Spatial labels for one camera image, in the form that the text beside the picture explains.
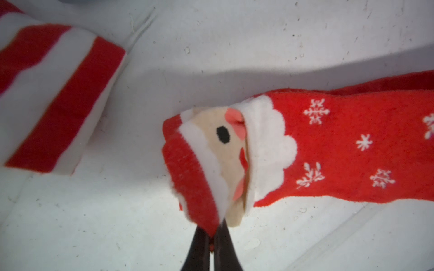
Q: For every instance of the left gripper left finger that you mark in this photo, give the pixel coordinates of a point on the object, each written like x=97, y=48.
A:
x=198, y=257

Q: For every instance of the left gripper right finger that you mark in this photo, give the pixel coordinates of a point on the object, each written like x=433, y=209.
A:
x=225, y=258

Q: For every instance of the red snowflake santa sock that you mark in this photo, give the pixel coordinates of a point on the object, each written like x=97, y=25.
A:
x=372, y=142

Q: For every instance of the red white striped sock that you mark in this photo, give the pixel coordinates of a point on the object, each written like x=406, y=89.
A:
x=55, y=82

